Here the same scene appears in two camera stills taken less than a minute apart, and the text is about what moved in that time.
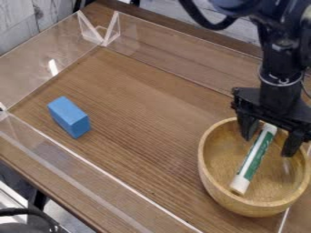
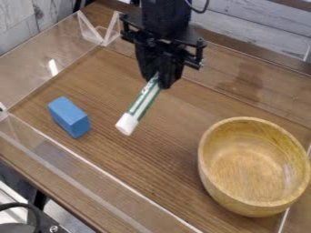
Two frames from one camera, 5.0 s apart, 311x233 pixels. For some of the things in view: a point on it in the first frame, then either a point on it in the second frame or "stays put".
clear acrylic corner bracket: [101, 35] stays put
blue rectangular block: [71, 117] stays put
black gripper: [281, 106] -> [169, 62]
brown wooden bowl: [278, 182] stays put
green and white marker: [254, 159] -> [131, 116]
